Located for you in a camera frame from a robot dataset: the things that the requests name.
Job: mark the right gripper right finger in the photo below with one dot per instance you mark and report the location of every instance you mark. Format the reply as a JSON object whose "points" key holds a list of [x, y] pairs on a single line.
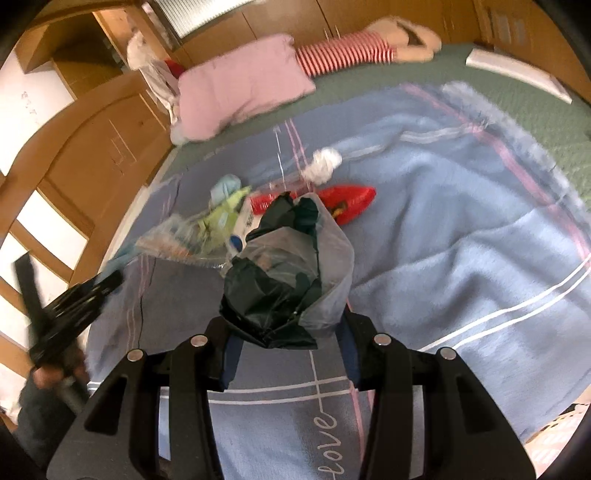
{"points": [[348, 349]]}

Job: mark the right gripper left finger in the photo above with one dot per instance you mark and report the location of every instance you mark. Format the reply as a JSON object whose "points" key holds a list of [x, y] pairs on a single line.
{"points": [[232, 352]]}

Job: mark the grey black plastic bag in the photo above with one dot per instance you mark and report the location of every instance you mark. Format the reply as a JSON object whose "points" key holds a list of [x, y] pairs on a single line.
{"points": [[288, 287]]}

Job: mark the clear blue bread wrapper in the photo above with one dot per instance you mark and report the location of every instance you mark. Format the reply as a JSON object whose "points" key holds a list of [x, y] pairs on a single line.
{"points": [[176, 239]]}

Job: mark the person's left hand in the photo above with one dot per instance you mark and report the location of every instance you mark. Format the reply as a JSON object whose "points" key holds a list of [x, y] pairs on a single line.
{"points": [[52, 377]]}

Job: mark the light green wrapper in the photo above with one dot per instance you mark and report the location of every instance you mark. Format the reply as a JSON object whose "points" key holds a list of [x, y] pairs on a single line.
{"points": [[215, 227]]}

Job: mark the red snack wrapper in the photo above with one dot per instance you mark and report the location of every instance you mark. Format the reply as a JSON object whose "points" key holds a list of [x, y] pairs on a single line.
{"points": [[345, 202]]}

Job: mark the white blue food package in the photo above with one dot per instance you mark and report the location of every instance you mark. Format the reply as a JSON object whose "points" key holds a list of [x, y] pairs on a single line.
{"points": [[244, 224]]}

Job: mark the blue striped blanket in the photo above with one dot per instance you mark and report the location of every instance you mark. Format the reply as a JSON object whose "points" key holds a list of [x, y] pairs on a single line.
{"points": [[475, 240]]}

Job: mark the white crumpled tissue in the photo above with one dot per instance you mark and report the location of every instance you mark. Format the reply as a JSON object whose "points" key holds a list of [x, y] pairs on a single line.
{"points": [[323, 164]]}

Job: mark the blue crumpled wrapper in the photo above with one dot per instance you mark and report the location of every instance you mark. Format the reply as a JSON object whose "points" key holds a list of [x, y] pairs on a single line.
{"points": [[223, 189]]}

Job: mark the pink pillow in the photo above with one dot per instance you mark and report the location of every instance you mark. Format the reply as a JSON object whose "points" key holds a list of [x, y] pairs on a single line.
{"points": [[253, 79]]}

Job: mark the white plush toy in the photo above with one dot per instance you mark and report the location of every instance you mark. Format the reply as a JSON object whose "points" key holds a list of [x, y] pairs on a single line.
{"points": [[156, 73]]}

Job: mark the striped plush doll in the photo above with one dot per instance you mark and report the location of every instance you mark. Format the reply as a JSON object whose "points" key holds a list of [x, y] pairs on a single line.
{"points": [[388, 40]]}

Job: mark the wooden bed frame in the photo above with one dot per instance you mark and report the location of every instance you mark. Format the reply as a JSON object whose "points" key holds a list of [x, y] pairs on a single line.
{"points": [[73, 180]]}

